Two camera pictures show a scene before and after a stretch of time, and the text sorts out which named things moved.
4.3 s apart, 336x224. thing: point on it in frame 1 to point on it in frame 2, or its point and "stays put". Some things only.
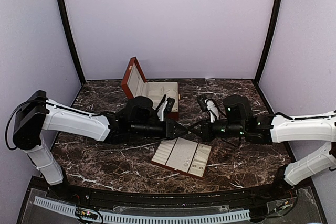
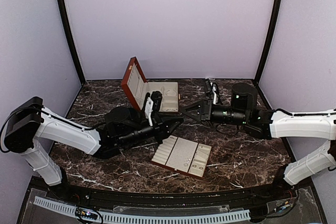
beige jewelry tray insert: (186, 157) stays put
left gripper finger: (180, 130) to (171, 123)
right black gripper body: (210, 135) to (206, 114)
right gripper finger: (197, 130) to (194, 110)
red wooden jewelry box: (135, 84) stays put
